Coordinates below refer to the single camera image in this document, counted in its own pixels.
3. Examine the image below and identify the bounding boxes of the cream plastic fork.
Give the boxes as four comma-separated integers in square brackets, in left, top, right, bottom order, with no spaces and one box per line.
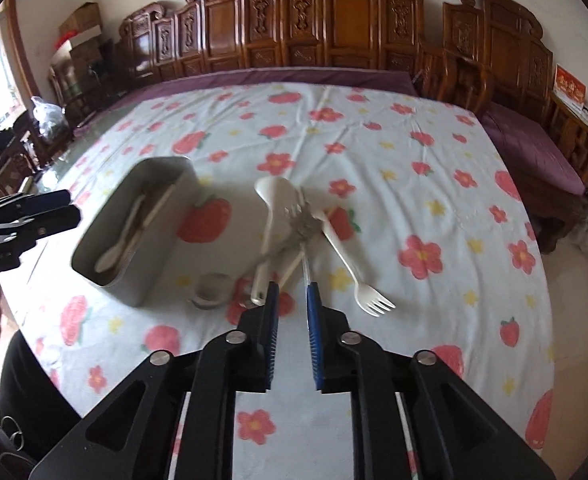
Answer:
[314,210,396,318]

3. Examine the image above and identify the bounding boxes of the stainless steel spoon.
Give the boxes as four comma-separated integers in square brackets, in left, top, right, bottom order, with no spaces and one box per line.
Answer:
[188,219,320,311]

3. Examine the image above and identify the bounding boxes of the large cream plastic ladle spoon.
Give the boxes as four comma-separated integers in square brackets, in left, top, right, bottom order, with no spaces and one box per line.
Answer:
[251,176,300,307]

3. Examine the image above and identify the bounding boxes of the cream spoon in box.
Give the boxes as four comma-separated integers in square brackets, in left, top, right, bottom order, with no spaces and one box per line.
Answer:
[94,194,145,274]

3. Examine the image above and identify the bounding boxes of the plastic bag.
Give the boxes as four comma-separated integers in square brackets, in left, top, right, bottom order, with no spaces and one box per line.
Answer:
[30,96,70,144]

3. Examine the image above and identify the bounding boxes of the metal rectangular utensil box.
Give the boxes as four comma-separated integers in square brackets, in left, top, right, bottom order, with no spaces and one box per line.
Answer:
[70,156,201,307]

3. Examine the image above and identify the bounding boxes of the stainless steel fork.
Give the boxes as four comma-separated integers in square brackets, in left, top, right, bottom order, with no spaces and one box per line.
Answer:
[288,188,322,255]

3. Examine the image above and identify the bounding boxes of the wooden chopstick in box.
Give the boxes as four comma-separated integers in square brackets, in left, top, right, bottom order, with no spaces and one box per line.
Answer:
[141,184,176,231]

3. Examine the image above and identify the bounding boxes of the floral strawberry tablecloth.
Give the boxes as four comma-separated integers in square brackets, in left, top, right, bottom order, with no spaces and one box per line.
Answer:
[2,82,552,479]

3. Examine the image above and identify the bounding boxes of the cardboard boxes stack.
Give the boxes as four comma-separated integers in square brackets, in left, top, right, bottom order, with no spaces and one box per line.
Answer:
[51,2,103,73]

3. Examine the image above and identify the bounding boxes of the purple under tablecloth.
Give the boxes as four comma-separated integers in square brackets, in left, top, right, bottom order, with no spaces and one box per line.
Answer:
[108,67,586,196]

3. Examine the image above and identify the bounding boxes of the wooden armchair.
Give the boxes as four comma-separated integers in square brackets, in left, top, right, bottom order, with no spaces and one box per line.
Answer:
[412,40,495,117]

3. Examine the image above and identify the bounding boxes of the wooden side cabinet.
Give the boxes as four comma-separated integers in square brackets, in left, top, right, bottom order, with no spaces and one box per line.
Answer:
[544,94,588,190]

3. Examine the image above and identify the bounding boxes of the carved wooden bench back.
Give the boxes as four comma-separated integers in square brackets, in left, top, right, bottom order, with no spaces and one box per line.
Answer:
[117,0,553,119]

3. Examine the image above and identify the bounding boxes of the red greeting card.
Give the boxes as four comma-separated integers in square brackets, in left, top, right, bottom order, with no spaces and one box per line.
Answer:
[553,64,586,108]

